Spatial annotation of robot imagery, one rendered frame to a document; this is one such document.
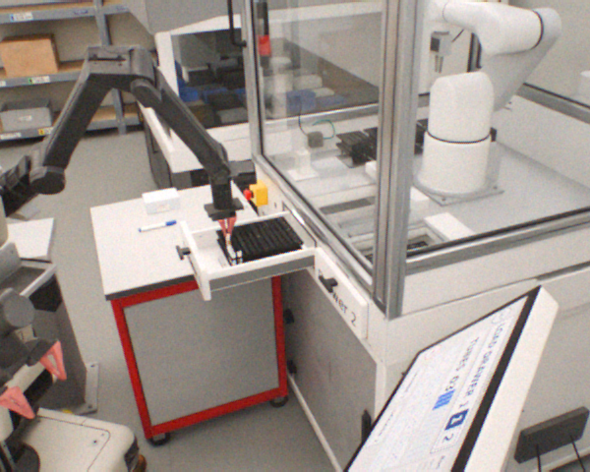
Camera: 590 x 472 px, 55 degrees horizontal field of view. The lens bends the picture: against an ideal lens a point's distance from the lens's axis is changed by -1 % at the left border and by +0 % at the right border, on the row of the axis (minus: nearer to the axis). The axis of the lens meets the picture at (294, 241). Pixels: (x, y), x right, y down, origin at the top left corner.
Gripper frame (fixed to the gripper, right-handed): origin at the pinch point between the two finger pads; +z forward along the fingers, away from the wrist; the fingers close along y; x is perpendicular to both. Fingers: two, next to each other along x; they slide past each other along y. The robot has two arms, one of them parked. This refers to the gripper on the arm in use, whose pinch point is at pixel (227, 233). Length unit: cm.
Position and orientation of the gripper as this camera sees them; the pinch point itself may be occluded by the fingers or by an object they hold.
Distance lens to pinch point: 165.3
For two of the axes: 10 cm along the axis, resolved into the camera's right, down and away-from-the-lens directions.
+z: 0.6, 8.5, 5.2
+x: -3.6, -4.7, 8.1
